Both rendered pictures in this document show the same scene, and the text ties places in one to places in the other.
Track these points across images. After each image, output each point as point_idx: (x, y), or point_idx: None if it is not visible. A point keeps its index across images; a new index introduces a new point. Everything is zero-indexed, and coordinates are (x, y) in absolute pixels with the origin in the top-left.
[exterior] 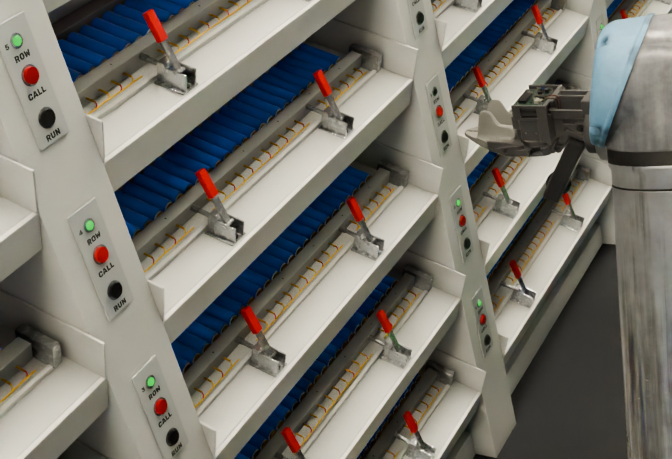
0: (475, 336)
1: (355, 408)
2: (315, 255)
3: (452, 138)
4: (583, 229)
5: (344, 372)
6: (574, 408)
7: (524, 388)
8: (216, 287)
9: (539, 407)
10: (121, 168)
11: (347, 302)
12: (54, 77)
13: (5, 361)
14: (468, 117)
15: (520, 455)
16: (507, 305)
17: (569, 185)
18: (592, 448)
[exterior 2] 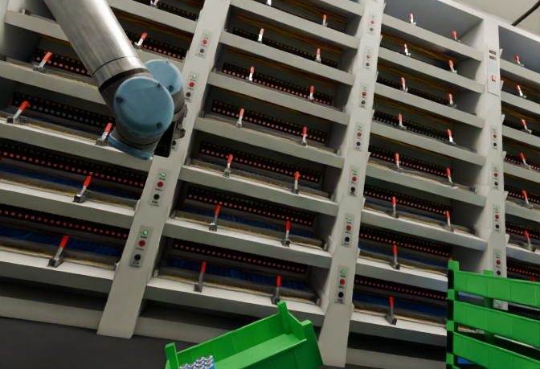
0: (131, 245)
1: (38, 192)
2: (87, 135)
3: (179, 149)
4: (276, 306)
5: (63, 190)
6: (147, 353)
7: (164, 340)
8: (12, 74)
9: (146, 344)
10: (14, 18)
11: (61, 137)
12: None
13: None
14: (217, 173)
15: (98, 339)
16: (189, 284)
17: (160, 146)
18: (104, 358)
